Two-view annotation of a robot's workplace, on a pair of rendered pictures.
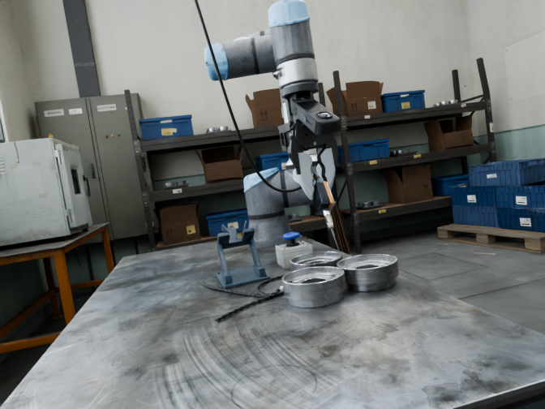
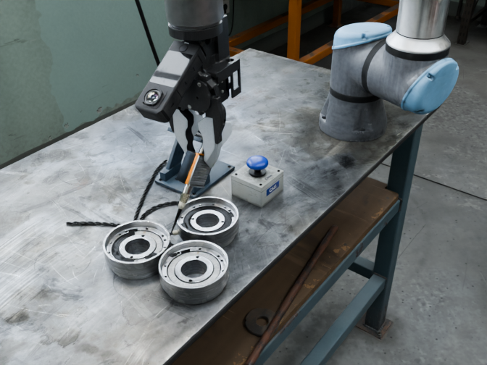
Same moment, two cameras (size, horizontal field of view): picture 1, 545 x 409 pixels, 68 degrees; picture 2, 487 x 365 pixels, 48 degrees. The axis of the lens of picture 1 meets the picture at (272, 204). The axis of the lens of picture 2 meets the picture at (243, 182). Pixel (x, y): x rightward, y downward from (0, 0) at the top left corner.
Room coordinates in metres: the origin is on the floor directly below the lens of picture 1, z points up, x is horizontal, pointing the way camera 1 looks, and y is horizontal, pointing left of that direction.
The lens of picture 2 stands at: (0.37, -0.67, 1.40)
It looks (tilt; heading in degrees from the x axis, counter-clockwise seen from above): 34 degrees down; 51
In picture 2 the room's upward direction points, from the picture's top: 1 degrees counter-clockwise
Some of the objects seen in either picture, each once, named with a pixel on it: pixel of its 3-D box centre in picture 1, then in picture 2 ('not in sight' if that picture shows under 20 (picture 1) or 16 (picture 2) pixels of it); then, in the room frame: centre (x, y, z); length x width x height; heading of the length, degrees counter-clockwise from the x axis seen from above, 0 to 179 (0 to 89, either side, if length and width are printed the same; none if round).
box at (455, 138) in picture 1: (448, 133); not in sight; (4.94, -2.26, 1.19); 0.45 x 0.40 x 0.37; 97
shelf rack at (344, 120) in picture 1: (410, 154); not in sight; (4.84, -1.72, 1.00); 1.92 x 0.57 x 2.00; 102
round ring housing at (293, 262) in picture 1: (316, 267); (207, 224); (0.79, -0.07, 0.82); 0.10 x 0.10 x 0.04
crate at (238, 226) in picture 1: (230, 221); not in sight; (4.36, 0.47, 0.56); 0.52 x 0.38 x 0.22; 99
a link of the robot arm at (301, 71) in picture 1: (296, 76); (192, 6); (0.78, -0.08, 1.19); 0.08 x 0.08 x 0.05
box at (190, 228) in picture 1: (179, 222); not in sight; (4.22, 1.00, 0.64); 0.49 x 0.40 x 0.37; 107
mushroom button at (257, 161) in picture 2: (292, 243); (257, 170); (0.93, -0.03, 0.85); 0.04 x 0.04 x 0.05
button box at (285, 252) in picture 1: (293, 253); (259, 180); (0.93, -0.03, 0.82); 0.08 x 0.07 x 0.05; 12
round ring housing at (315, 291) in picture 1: (314, 286); (138, 250); (0.66, -0.05, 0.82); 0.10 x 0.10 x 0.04
